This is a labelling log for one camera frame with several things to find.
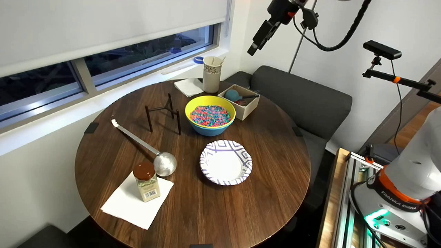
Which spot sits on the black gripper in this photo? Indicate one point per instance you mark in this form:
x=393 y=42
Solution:
x=281 y=13

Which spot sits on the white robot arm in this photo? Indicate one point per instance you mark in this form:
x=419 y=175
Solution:
x=394 y=200

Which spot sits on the light wooden box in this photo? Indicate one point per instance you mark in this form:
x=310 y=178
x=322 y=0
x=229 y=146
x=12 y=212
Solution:
x=242 y=110

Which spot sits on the silver metal ladle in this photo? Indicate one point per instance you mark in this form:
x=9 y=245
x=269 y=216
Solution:
x=164 y=163

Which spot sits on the blue tape roll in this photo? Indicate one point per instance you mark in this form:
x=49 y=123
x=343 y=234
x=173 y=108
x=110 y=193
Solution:
x=198 y=59

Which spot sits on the dark grey bench sofa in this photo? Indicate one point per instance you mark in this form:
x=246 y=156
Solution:
x=317 y=112

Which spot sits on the white napkin near mug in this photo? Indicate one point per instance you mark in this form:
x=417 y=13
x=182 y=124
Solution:
x=189 y=87

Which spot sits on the blue and yellow bowl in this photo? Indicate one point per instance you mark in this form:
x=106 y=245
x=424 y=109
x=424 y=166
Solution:
x=208 y=115

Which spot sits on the patterned paper plate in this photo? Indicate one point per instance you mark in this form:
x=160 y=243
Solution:
x=224 y=163

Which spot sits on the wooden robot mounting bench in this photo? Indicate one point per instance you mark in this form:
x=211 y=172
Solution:
x=342 y=226

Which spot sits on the round dark wooden table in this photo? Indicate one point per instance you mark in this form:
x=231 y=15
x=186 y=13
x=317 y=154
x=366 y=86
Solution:
x=196 y=212

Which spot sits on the small brown-lidded jar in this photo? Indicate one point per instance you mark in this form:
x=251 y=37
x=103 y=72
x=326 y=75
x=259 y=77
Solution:
x=146 y=181

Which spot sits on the white paper napkin under jar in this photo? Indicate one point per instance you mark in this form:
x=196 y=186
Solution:
x=125 y=203

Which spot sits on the white roller window blind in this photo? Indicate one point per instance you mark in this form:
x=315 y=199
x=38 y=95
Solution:
x=36 y=33

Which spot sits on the black camera on stand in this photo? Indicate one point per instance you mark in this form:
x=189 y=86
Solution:
x=383 y=51

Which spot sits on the black wire stand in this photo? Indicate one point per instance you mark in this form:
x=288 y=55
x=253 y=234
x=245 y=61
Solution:
x=168 y=110

